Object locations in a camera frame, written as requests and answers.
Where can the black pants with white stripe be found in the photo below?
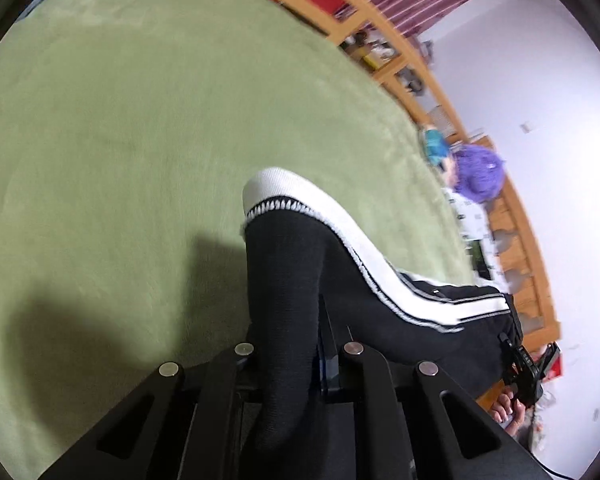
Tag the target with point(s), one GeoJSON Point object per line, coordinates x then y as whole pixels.
{"type": "Point", "coordinates": [290, 285]}

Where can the white wall switch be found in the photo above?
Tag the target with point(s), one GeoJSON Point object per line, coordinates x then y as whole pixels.
{"type": "Point", "coordinates": [528, 127]}

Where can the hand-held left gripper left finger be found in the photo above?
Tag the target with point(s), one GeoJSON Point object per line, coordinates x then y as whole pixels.
{"type": "Point", "coordinates": [220, 385]}

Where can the wooden bed frame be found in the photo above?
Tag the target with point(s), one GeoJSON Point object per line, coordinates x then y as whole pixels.
{"type": "Point", "coordinates": [540, 280]}

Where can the purple plush toy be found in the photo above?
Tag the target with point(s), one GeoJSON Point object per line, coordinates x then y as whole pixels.
{"type": "Point", "coordinates": [477, 172]}

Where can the person's right hand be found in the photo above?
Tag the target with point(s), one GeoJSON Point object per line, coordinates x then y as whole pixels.
{"type": "Point", "coordinates": [505, 407]}

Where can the white floral quilt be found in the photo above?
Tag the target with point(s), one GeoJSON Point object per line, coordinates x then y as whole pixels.
{"type": "Point", "coordinates": [472, 230]}

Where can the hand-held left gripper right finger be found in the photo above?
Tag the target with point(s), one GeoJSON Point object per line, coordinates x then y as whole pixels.
{"type": "Point", "coordinates": [365, 375]}

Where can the cluttered wooden desk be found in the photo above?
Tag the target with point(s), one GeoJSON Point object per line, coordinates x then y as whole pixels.
{"type": "Point", "coordinates": [380, 52]}

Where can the green fleece blanket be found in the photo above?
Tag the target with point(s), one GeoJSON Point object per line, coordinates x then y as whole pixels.
{"type": "Point", "coordinates": [130, 135]}

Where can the red object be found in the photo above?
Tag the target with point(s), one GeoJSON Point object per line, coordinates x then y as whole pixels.
{"type": "Point", "coordinates": [551, 360]}

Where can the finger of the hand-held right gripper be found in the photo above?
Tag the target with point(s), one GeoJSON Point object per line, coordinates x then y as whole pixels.
{"type": "Point", "coordinates": [515, 355]}

